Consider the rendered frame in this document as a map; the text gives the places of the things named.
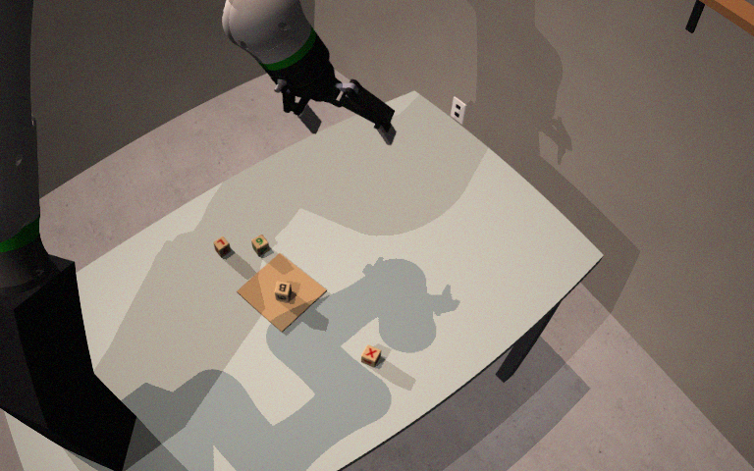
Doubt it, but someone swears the tan square mat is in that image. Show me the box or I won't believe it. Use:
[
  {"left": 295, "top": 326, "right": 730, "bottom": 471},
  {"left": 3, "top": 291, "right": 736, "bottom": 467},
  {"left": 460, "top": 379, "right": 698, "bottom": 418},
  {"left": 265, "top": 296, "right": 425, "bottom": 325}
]
[{"left": 237, "top": 253, "right": 327, "bottom": 332}]

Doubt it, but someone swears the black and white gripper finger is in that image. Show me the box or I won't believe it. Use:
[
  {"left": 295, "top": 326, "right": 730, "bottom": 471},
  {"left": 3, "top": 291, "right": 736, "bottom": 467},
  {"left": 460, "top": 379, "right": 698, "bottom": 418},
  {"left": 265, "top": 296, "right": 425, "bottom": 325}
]
[
  {"left": 317, "top": 79, "right": 397, "bottom": 145},
  {"left": 281, "top": 88, "right": 322, "bottom": 134}
]

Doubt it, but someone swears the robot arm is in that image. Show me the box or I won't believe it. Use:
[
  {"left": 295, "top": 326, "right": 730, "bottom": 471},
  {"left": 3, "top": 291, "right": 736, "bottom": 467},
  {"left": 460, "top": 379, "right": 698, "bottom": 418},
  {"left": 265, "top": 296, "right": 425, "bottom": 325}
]
[{"left": 0, "top": 0, "right": 330, "bottom": 295}]

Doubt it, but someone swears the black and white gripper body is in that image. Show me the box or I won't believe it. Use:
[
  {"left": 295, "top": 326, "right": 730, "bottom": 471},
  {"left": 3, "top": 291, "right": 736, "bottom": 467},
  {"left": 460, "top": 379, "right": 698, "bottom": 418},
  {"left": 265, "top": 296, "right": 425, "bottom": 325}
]
[{"left": 289, "top": 61, "right": 341, "bottom": 102}]

